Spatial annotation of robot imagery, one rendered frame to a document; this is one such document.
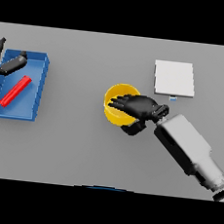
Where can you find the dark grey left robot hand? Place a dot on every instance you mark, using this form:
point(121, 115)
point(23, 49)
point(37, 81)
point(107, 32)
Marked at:
point(7, 66)

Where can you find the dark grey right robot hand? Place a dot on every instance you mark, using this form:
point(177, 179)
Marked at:
point(140, 106)

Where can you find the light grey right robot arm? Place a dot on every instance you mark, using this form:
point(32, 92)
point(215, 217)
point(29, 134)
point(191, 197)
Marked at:
point(191, 151)

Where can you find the red beaker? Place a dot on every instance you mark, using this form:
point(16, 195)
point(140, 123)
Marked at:
point(15, 91)

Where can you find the yellow bowl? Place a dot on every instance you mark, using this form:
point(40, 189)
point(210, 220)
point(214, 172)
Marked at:
point(116, 117)

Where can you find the pale square measuring scale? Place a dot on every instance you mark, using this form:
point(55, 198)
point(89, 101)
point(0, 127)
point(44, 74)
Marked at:
point(174, 78)

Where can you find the blue tray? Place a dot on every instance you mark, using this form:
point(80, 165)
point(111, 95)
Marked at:
point(22, 85)

